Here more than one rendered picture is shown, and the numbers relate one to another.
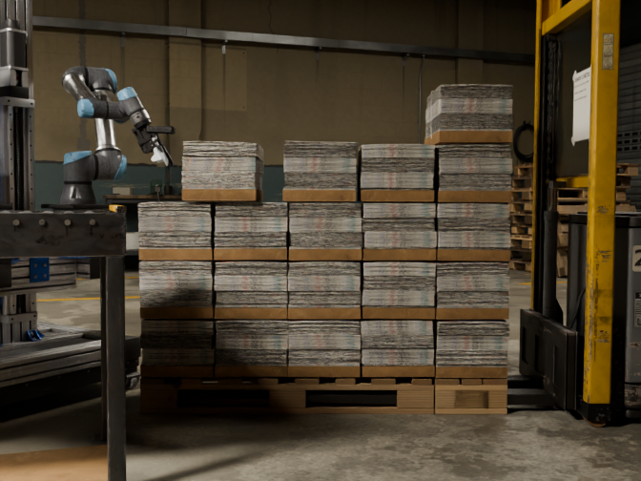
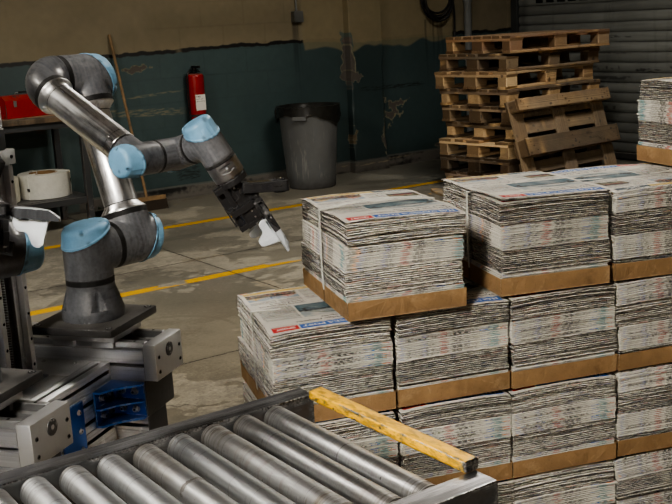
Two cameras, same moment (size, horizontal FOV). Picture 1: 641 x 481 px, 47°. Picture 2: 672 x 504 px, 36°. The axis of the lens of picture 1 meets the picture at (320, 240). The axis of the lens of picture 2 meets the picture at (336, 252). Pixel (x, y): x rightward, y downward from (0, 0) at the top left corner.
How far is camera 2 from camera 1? 153 cm
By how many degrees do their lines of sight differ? 19
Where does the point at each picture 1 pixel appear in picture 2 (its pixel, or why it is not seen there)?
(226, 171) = (416, 262)
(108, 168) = (140, 245)
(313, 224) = (546, 327)
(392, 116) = not seen: outside the picture
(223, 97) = not seen: outside the picture
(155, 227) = (302, 370)
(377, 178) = (637, 243)
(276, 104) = not seen: outside the picture
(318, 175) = (552, 248)
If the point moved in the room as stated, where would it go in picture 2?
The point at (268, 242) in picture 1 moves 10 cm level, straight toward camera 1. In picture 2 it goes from (481, 366) to (502, 379)
